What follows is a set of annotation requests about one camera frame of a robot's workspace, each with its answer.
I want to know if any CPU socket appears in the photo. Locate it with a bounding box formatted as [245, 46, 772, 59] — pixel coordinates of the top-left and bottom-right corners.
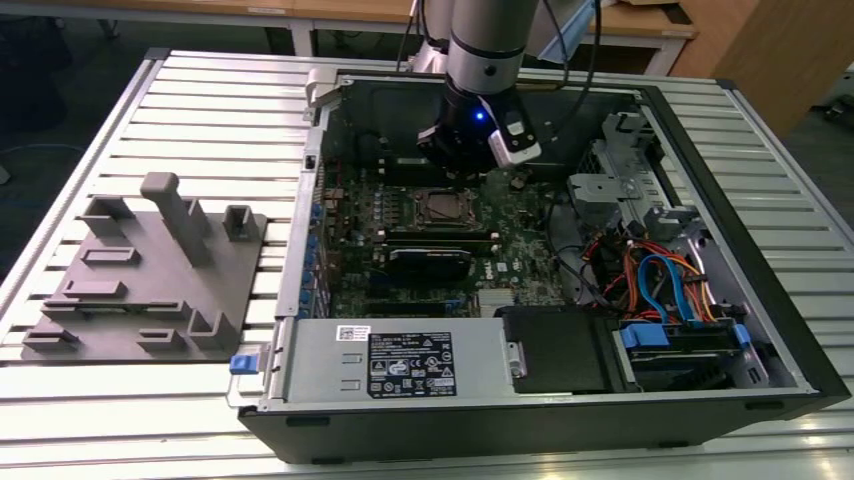
[409, 185, 485, 233]

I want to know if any grey case latch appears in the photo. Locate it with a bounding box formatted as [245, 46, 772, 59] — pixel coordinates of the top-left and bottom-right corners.
[303, 67, 344, 124]

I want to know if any hard disk in blue carrier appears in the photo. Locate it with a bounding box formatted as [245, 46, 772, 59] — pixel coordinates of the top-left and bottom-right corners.
[616, 319, 752, 392]

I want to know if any silver CPU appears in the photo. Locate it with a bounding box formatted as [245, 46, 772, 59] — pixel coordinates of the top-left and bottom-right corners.
[425, 192, 468, 219]

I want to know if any silver finned heat sink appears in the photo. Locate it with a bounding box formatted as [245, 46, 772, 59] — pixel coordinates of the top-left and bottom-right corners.
[476, 286, 517, 308]

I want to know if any black wire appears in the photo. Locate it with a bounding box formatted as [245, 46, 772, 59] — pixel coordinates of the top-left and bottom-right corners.
[545, 197, 606, 307]

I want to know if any black graphics card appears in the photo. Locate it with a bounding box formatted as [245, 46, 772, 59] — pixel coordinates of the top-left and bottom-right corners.
[384, 245, 477, 287]

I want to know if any silver metal drive cage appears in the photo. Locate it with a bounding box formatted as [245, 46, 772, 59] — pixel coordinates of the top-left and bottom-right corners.
[564, 110, 710, 242]

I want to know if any blue floor cable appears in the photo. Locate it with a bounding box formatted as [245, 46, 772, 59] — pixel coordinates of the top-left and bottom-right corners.
[0, 142, 92, 157]

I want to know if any blue wire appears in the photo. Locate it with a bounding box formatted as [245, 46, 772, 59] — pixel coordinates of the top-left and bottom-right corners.
[635, 253, 696, 329]

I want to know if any silver power supply unit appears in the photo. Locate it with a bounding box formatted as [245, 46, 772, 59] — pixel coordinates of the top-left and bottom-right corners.
[263, 317, 520, 404]

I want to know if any dark wheeled equipment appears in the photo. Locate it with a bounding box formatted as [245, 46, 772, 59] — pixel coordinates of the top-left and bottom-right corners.
[810, 69, 854, 126]

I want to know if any black PC case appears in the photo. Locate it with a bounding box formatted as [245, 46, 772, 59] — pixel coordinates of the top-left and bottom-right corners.
[236, 67, 850, 465]

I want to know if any wooden cabinet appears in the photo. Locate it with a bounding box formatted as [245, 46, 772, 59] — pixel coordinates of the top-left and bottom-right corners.
[670, 0, 854, 144]

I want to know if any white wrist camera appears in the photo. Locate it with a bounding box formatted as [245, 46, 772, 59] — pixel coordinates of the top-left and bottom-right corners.
[484, 97, 543, 169]

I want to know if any wooden top desk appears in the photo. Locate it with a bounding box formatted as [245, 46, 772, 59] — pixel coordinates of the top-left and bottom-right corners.
[0, 0, 315, 57]
[292, 0, 700, 77]

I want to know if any dark chair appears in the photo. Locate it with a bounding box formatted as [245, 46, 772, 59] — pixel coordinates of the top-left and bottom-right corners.
[0, 14, 74, 134]

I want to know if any green motherboard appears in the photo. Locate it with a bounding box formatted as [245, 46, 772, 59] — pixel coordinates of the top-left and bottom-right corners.
[317, 162, 583, 321]

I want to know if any black drive shroud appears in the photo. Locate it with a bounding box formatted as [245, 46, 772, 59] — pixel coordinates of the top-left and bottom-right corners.
[493, 304, 632, 395]

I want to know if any orange wire bundle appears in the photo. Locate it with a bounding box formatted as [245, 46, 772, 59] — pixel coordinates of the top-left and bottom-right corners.
[599, 238, 732, 329]

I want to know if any grey parts rack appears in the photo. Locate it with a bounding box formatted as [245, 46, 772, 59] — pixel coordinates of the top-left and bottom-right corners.
[18, 171, 269, 362]

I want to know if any black camera cable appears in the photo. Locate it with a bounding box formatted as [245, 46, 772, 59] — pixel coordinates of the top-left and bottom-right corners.
[532, 0, 602, 146]

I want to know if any metal socket cover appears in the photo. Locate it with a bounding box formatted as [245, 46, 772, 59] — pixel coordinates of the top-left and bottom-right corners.
[413, 187, 481, 231]

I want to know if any black expansion slot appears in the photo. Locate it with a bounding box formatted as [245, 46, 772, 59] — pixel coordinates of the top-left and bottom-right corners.
[364, 299, 447, 319]

